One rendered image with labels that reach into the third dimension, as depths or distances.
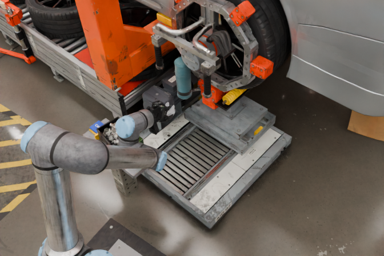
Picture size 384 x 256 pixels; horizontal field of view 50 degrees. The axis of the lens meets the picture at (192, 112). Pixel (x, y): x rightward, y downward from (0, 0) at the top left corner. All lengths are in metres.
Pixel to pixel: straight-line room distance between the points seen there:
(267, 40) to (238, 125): 0.77
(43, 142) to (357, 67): 1.32
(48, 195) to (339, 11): 1.33
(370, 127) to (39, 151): 2.30
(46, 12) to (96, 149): 2.14
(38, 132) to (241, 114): 1.61
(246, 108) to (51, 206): 1.57
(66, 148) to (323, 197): 1.75
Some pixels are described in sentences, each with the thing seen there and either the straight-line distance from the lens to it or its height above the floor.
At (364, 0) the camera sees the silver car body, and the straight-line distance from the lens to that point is 1.79.
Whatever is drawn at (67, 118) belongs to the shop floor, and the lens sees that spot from 3.18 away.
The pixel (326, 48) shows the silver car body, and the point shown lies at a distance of 1.98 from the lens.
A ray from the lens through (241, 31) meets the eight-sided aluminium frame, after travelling 2.01.
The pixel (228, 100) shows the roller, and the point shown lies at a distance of 2.37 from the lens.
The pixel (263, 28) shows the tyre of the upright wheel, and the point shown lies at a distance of 2.04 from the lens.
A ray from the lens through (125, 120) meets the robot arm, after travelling 1.81.
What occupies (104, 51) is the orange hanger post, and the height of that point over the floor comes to 0.82.
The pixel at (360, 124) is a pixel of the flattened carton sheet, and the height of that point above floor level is 0.01.
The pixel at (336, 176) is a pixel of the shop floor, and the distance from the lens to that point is 2.78.
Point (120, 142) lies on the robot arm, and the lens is 1.87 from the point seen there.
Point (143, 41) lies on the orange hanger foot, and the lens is 2.53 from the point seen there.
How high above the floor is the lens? 2.21
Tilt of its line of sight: 47 degrees down
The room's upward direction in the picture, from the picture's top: 4 degrees counter-clockwise
